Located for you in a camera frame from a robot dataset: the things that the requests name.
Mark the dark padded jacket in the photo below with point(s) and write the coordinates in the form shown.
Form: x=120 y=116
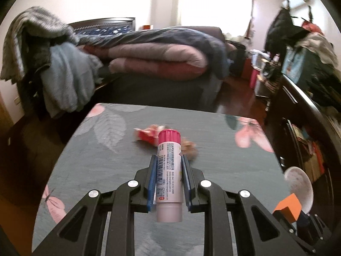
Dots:
x=38 y=57

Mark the red storage box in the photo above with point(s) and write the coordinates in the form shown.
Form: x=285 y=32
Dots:
x=251 y=74

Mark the dark folded clothes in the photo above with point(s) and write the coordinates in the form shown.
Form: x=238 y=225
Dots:
x=325 y=88

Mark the dark brown curtain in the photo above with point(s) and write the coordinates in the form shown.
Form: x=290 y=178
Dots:
x=250 y=10

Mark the small orange crumpled wrapper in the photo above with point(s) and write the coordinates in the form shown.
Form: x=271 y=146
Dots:
x=190 y=149

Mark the wooden coat rack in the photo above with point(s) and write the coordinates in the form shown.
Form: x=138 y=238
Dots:
x=310 y=12

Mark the grey floral tablecloth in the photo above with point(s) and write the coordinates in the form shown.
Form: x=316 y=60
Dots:
x=106 y=160

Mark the small orange box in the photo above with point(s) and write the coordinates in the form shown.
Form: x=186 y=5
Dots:
x=289 y=206

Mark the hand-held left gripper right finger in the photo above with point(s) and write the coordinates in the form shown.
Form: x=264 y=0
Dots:
x=187 y=189

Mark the wall socket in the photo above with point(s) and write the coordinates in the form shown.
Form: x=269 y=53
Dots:
x=17 y=101

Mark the folded pink quilt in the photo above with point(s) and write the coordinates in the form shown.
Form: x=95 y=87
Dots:
x=149 y=58

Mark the bed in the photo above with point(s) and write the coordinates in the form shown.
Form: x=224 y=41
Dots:
x=159 y=90

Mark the light blue fleece garment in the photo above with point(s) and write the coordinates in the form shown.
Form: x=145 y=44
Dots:
x=64 y=80

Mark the teal storage box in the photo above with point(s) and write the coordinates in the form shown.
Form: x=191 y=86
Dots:
x=294 y=64

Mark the pink hat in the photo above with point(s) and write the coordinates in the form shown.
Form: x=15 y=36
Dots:
x=313 y=27

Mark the books in dresser shelf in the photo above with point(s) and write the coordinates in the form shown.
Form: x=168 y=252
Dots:
x=309 y=152

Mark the clear plastic container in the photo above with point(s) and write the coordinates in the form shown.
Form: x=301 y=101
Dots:
x=259 y=58

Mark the black suitcase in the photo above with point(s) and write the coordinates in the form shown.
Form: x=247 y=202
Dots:
x=237 y=57

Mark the brown blanket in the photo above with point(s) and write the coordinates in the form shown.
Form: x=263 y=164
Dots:
x=202 y=30

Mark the sheer white curtain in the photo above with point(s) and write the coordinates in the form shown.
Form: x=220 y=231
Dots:
x=213 y=5

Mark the pile of white clothes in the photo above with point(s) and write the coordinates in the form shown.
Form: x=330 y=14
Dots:
x=319 y=46

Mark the orange bedside cabinet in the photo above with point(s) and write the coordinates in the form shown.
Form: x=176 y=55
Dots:
x=147 y=27

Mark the pink-capped white tube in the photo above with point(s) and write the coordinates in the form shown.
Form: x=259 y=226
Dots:
x=169 y=178

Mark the folded pink and grey duvet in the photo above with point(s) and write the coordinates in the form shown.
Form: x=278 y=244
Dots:
x=165 y=36

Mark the black hanging jacket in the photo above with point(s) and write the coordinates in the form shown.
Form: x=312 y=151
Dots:
x=282 y=29

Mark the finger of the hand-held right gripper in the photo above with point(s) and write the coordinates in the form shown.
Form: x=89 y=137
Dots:
x=303 y=220
x=283 y=218

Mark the red white crumpled wrapper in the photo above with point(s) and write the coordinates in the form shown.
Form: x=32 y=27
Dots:
x=146 y=135

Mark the navy star-print pillow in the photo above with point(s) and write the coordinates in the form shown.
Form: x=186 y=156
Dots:
x=106 y=30

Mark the white round plate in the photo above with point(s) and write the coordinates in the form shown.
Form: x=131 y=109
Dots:
x=298 y=184

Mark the dark wooden headboard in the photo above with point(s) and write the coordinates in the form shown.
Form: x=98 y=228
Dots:
x=106 y=21

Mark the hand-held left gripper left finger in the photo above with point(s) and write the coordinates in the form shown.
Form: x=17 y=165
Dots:
x=151 y=189

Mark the dark wooden dresser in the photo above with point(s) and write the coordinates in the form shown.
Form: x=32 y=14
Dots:
x=282 y=104

